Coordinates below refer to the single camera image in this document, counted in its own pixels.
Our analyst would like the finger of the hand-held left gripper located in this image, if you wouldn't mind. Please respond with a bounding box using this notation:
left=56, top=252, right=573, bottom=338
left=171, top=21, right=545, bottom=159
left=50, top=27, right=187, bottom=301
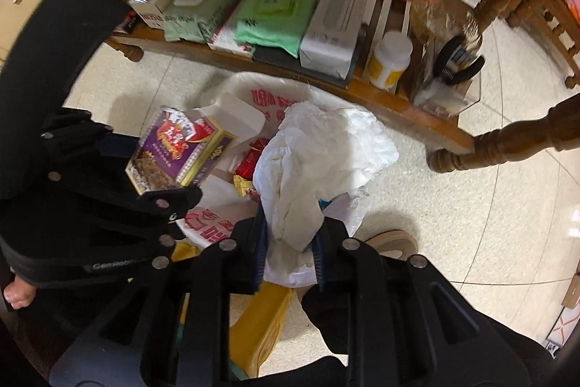
left=131, top=185, right=203, bottom=234
left=41, top=108, right=139, bottom=188

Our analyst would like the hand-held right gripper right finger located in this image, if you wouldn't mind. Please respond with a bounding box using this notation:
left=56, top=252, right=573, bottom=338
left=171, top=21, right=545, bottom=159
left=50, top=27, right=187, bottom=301
left=315, top=217, right=531, bottom=387

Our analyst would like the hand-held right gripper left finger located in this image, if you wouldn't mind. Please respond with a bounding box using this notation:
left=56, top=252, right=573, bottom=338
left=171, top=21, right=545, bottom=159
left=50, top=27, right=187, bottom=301
left=47, top=206, right=270, bottom=387

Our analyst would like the white trash bag red print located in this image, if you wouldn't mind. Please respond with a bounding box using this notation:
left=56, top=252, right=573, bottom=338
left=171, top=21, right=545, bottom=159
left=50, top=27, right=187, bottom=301
left=174, top=72, right=377, bottom=288

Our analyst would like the purple printed box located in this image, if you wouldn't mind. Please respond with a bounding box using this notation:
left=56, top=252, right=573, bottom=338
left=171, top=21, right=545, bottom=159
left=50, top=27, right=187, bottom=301
left=125, top=92, right=266, bottom=194

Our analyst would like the white tissue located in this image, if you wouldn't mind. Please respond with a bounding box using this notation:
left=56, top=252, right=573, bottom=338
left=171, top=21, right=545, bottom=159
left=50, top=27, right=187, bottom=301
left=253, top=101, right=399, bottom=254

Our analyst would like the person's left hand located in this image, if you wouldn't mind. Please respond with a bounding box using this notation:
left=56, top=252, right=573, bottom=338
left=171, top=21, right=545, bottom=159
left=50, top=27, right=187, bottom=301
left=2, top=273, right=36, bottom=310

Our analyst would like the yellow snack wrapper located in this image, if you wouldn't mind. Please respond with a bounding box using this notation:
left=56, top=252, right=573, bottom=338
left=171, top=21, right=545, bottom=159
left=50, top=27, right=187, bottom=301
left=233, top=175, right=254, bottom=198

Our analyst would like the red snack wrapper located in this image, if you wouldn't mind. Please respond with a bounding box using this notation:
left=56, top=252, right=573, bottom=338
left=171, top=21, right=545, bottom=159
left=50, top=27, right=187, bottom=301
left=236, top=137, right=273, bottom=179

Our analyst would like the yellow plastic stool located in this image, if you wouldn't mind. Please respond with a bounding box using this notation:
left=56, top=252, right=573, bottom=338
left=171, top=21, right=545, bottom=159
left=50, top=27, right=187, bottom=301
left=172, top=242, right=295, bottom=379

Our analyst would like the flat red and white box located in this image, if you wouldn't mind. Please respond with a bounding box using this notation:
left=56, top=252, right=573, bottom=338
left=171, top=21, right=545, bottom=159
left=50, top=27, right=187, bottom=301
left=207, top=17, right=254, bottom=59

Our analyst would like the dark green wet wipes pack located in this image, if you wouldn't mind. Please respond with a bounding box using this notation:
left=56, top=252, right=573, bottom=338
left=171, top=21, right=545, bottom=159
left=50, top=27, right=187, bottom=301
left=163, top=0, right=250, bottom=43

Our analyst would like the dark flat book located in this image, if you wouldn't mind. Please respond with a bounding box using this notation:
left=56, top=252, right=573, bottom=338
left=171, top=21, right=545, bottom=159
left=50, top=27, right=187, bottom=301
left=251, top=45, right=354, bottom=88

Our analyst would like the clear plastic container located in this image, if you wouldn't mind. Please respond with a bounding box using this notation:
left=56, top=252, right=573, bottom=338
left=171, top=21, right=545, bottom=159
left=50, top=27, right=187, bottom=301
left=410, top=1, right=483, bottom=118

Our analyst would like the light green wet wipes pack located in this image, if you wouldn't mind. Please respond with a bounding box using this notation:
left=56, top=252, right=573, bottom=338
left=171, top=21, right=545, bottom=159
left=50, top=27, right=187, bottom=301
left=233, top=0, right=318, bottom=58

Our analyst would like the wooden table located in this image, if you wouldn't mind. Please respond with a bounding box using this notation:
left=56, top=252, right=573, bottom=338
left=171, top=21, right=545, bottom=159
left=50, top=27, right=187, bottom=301
left=9, top=0, right=580, bottom=174

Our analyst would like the white jar yellow label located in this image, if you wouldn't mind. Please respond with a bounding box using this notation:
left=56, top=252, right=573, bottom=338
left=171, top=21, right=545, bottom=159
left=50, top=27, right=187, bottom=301
left=366, top=31, right=414, bottom=92

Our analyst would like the long white box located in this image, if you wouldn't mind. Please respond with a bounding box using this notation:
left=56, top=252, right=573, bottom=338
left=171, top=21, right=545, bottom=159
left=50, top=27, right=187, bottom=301
left=299, top=0, right=377, bottom=75

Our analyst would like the printed cardboard box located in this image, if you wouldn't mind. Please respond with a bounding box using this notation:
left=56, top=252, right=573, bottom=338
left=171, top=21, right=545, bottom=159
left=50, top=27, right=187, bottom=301
left=544, top=264, right=580, bottom=354

